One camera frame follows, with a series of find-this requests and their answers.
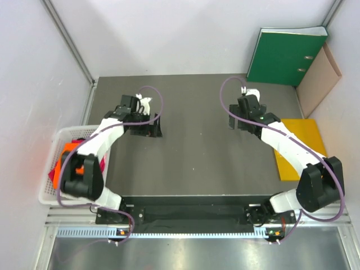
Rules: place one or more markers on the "magenta t shirt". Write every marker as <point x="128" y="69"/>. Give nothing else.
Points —
<point x="102" y="164"/>

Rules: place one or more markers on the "white plastic basket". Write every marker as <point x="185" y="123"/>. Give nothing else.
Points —
<point x="73" y="174"/>

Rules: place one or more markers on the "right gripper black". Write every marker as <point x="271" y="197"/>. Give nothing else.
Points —
<point x="235" y="108"/>

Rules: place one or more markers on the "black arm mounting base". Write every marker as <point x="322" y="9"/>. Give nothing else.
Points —
<point x="202" y="213"/>

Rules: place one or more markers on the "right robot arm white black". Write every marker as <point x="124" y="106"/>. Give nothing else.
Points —
<point x="321" y="178"/>

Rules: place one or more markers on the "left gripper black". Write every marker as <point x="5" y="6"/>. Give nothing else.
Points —
<point x="149" y="130"/>

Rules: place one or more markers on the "aluminium frame rail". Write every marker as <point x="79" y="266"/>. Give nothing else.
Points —
<point x="60" y="26"/>

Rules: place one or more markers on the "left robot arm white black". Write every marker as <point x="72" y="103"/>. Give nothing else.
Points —
<point x="116" y="129"/>

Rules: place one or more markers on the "beige paper folder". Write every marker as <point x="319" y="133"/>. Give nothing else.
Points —
<point x="318" y="81"/>

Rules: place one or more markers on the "grey slotted cable duct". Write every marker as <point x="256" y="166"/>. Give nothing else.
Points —
<point x="119" y="233"/>

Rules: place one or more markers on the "green ring binder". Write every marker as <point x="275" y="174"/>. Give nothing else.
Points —
<point x="283" y="56"/>

